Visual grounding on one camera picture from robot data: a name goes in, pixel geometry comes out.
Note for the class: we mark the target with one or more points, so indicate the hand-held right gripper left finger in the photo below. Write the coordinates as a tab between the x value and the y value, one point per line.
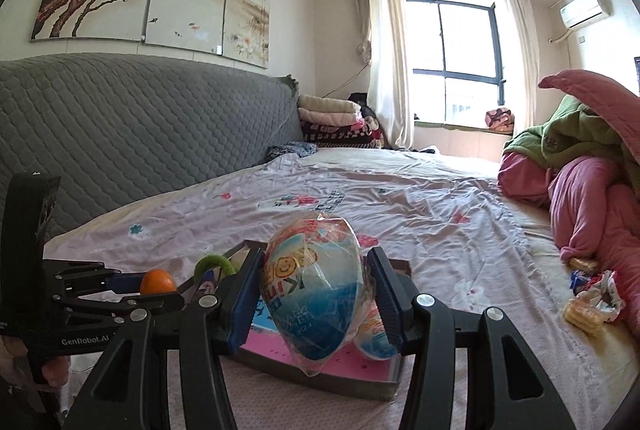
245	305

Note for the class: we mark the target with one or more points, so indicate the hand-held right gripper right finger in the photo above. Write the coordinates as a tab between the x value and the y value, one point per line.
387	305

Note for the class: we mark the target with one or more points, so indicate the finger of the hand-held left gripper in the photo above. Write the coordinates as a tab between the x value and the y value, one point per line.
85	275
125	305

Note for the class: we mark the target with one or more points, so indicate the tangerine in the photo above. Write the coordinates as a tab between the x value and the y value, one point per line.
157	282

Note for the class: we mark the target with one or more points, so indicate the blue toy egg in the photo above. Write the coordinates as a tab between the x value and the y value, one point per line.
315	280

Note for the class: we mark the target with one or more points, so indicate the grey shallow box tray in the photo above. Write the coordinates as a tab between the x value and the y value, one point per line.
350	385

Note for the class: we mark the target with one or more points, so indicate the person's left hand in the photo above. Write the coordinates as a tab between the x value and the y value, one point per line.
55	372

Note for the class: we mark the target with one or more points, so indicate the grey quilted headboard cover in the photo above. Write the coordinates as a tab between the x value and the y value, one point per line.
125	124

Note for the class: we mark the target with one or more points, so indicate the dark blue patterned cloth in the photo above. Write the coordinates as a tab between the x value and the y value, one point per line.
290	150

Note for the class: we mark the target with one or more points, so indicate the dark patterned folded blanket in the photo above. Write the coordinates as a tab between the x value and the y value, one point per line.
340	137

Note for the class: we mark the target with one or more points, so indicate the pink folded blanket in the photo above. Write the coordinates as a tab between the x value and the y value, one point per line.
330	119

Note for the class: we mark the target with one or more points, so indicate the small blue snack packet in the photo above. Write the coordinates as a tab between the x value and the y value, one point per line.
580	281

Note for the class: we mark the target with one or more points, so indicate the yellow wafer pack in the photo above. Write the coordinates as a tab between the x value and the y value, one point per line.
582	317

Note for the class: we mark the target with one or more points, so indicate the small yellow snack packet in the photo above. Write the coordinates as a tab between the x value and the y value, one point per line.
584	265

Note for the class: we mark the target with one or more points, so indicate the black cloth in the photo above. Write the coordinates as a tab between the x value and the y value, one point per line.
362	102

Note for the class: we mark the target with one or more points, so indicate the cream folded blanket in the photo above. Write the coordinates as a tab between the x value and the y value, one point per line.
325	103

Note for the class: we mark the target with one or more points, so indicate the pink patterned cloth bundle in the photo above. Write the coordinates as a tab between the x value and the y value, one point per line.
499	119

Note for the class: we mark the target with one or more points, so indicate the patterned white wrapper bag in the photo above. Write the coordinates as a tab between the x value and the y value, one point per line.
607	295

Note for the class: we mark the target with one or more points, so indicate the magenta quilt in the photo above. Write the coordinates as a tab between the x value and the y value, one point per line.
590	210

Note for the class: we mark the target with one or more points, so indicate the cream curtain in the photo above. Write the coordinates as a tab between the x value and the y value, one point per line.
522	54
385	59

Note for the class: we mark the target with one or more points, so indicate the green blanket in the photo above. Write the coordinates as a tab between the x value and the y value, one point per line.
565	134

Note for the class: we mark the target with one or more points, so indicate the dark framed window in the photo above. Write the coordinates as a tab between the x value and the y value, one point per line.
460	59

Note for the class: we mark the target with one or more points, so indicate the salmon quilted mat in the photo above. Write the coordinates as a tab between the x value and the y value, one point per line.
600	94

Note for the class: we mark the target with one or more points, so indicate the black television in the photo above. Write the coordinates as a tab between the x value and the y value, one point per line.
637	74

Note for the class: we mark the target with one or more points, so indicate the white air conditioner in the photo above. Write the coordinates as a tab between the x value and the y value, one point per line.
585	8

